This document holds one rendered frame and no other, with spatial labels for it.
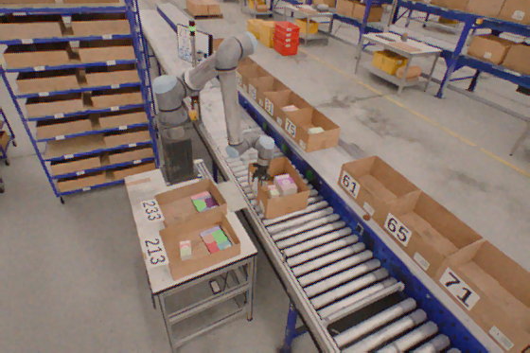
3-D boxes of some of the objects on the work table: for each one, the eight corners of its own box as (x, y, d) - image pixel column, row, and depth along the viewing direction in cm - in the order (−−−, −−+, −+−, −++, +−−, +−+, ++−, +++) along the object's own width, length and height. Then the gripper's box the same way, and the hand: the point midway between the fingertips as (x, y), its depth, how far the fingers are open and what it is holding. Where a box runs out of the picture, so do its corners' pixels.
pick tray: (160, 242, 178) (157, 230, 172) (222, 220, 194) (221, 209, 188) (173, 282, 158) (170, 270, 152) (241, 255, 174) (241, 242, 168)
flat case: (212, 258, 170) (212, 256, 169) (199, 235, 183) (199, 233, 182) (234, 248, 176) (234, 246, 175) (220, 226, 189) (220, 224, 188)
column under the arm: (167, 186, 217) (160, 148, 198) (158, 167, 235) (151, 129, 217) (202, 177, 228) (199, 139, 209) (191, 158, 246) (187, 122, 227)
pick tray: (155, 206, 201) (153, 195, 195) (210, 188, 218) (210, 177, 212) (168, 237, 181) (166, 224, 175) (228, 214, 198) (227, 202, 193)
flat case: (201, 217, 193) (200, 215, 192) (189, 198, 206) (189, 196, 205) (220, 209, 199) (220, 207, 198) (209, 192, 212) (208, 190, 211)
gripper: (257, 167, 187) (254, 195, 198) (275, 166, 192) (270, 192, 204) (252, 160, 193) (248, 186, 205) (269, 158, 199) (264, 184, 210)
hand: (257, 185), depth 205 cm, fingers open, 5 cm apart
